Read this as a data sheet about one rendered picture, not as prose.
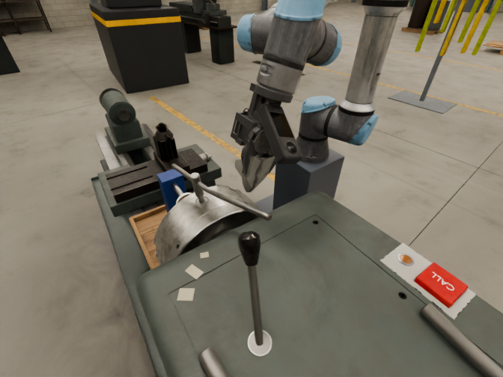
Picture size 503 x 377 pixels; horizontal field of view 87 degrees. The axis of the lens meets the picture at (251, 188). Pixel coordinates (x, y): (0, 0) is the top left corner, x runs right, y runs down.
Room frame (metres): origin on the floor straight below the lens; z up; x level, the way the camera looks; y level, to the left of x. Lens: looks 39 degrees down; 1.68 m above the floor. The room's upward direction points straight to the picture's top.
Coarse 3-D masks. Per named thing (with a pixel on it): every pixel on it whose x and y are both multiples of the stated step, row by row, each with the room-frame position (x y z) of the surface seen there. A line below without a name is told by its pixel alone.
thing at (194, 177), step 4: (192, 176) 0.49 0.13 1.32; (196, 176) 0.49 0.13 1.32; (192, 180) 0.48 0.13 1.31; (196, 180) 0.48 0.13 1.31; (200, 180) 0.49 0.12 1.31; (192, 184) 0.48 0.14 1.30; (196, 184) 0.48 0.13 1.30; (196, 188) 0.48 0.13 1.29; (200, 188) 0.48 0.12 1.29; (196, 192) 0.48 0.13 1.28; (200, 192) 0.48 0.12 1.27; (196, 196) 0.49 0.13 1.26; (200, 196) 0.48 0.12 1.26; (200, 200) 0.49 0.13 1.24; (204, 200) 0.50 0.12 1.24
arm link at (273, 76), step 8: (264, 64) 0.48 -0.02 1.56; (272, 64) 0.47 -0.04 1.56; (280, 64) 0.46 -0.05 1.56; (264, 72) 0.47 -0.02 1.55; (272, 72) 0.46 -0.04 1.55; (280, 72) 0.46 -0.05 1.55; (288, 72) 0.46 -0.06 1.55; (296, 72) 0.47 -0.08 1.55; (264, 80) 0.47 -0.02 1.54; (272, 80) 0.46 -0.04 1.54; (280, 80) 0.46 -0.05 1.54; (288, 80) 0.46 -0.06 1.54; (296, 80) 0.47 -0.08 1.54; (272, 88) 0.46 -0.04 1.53; (280, 88) 0.45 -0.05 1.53; (288, 88) 0.46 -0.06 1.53; (296, 88) 0.48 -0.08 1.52
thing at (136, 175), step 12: (192, 156) 1.13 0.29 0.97; (132, 168) 1.02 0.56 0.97; (144, 168) 1.02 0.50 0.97; (156, 168) 1.02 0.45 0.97; (192, 168) 1.03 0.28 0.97; (204, 168) 1.06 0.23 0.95; (108, 180) 0.93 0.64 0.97; (120, 180) 0.93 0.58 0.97; (132, 180) 0.93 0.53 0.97; (144, 180) 0.93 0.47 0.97; (156, 180) 0.93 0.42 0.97; (120, 192) 0.85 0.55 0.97; (132, 192) 0.87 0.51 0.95; (144, 192) 0.89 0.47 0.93
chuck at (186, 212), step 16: (224, 192) 0.54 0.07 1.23; (240, 192) 0.59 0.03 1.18; (176, 208) 0.49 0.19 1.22; (192, 208) 0.47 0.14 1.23; (208, 208) 0.47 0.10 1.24; (160, 224) 0.47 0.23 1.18; (176, 224) 0.44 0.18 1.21; (160, 240) 0.43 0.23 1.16; (176, 240) 0.41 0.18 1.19; (160, 256) 0.41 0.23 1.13
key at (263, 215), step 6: (174, 168) 0.55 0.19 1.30; (180, 168) 0.54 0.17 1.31; (186, 174) 0.51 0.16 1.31; (198, 186) 0.48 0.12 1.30; (204, 186) 0.47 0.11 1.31; (210, 192) 0.44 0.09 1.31; (216, 192) 0.43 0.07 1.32; (222, 198) 0.41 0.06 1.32; (228, 198) 0.40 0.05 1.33; (234, 204) 0.38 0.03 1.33; (240, 204) 0.37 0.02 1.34; (246, 204) 0.37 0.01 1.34; (246, 210) 0.36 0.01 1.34; (252, 210) 0.35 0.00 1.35; (258, 210) 0.34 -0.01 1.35; (264, 216) 0.32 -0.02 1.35; (270, 216) 0.32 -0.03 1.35
